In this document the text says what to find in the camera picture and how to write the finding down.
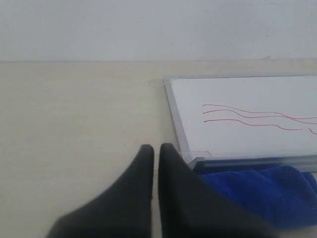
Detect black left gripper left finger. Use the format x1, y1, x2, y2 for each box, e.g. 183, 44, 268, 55
47, 144, 154, 238

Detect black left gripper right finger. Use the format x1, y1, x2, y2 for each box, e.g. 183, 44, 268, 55
158, 143, 278, 238

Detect white board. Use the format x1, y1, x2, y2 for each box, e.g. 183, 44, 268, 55
163, 73, 317, 172

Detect blue microfiber cloth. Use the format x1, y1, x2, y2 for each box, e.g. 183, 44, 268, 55
200, 166, 317, 229

